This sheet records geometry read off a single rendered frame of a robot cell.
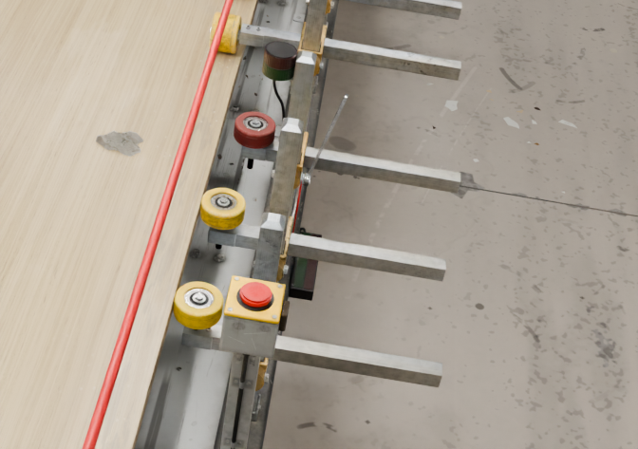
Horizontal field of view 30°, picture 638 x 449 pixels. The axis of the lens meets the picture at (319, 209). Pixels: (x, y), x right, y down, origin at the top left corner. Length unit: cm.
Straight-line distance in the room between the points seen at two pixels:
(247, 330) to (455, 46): 305
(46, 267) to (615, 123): 268
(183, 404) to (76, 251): 35
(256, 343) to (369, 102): 260
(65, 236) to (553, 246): 195
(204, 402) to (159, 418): 9
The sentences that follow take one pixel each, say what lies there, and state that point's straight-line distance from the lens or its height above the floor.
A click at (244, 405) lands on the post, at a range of 163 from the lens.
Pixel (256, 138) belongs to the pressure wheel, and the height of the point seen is 90.
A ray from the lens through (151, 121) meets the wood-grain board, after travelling 231.
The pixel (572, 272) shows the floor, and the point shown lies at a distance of 359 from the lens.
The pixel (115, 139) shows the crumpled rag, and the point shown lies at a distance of 225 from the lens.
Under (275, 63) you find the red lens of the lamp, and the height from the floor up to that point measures 110.
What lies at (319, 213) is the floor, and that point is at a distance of 355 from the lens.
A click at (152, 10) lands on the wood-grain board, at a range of 265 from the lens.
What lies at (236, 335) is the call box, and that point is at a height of 118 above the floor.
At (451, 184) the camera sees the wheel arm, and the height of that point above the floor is 85.
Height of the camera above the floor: 227
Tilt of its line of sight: 40 degrees down
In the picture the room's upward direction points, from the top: 10 degrees clockwise
